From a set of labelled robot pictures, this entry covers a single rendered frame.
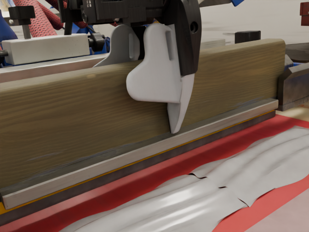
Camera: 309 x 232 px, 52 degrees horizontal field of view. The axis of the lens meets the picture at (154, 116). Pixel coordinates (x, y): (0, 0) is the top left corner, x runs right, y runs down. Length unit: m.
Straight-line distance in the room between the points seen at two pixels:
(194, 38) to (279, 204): 0.14
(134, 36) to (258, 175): 0.16
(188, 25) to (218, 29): 2.72
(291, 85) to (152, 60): 0.21
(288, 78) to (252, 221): 0.21
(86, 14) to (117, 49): 0.06
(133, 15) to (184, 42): 0.04
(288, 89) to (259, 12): 2.29
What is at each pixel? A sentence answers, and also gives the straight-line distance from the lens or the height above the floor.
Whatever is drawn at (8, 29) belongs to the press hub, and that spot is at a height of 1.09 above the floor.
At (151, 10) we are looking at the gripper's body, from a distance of 0.25.
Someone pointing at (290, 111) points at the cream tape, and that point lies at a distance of 0.48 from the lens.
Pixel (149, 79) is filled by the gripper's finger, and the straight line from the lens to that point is 0.24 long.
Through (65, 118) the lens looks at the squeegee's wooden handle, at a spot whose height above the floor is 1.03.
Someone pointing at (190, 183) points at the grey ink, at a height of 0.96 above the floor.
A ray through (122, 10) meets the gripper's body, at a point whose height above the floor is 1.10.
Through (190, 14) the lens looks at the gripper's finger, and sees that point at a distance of 0.24.
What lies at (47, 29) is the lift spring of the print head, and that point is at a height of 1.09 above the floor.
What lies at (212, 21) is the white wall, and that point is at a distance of 3.00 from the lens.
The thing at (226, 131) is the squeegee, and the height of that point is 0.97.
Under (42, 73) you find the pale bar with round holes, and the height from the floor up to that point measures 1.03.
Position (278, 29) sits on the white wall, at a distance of 2.59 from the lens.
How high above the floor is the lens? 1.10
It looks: 17 degrees down
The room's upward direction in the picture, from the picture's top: 4 degrees counter-clockwise
